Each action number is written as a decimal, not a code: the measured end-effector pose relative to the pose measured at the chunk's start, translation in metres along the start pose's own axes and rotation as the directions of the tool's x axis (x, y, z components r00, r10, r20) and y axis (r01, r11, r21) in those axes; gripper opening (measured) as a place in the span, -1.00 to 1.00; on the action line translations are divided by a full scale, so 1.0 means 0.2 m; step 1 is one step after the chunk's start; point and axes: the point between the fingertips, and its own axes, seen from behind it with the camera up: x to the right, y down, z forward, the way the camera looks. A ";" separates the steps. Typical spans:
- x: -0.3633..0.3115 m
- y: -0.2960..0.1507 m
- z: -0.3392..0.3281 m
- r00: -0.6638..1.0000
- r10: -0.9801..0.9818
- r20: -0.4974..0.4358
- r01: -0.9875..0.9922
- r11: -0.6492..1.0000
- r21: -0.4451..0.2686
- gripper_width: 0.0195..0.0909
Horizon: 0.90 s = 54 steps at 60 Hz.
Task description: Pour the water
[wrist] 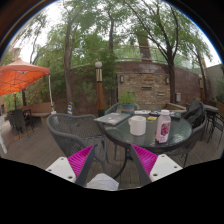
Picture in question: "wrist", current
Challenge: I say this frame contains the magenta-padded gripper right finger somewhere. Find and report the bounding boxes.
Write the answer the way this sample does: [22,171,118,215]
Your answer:
[129,144,184,187]

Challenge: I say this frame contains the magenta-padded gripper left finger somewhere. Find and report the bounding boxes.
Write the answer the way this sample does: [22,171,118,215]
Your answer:
[45,144,98,188]

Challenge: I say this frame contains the pink juice bottle white cap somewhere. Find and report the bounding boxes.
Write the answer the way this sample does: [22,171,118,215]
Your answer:
[155,109,172,144]

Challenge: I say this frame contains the grey chair under jacket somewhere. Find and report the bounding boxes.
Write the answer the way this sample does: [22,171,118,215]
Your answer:
[166,99,208,168]

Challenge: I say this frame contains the white textured cup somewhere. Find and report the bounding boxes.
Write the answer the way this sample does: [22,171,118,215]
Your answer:
[128,115,147,137]

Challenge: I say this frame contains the blue yellow striped bollard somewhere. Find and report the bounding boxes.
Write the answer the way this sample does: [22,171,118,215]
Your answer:
[66,101,74,117]

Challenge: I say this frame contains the dark patio chairs under canopy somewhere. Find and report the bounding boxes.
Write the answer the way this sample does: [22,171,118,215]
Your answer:
[6,109,34,136]

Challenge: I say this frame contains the black metal patio chairs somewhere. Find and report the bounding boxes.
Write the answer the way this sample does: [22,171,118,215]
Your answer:
[204,104,224,148]

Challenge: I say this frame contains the silver laptop with stickers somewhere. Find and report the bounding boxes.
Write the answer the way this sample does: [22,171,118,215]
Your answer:
[94,112,132,127]

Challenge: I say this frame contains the potted green plant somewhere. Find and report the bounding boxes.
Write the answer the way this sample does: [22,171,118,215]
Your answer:
[118,90,138,114]

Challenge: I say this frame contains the orange canopy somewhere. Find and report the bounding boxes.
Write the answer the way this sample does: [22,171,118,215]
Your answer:
[0,57,52,98]

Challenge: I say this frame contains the wooden lamp post white globe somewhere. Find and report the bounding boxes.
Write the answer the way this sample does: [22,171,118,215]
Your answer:
[94,60,106,117]

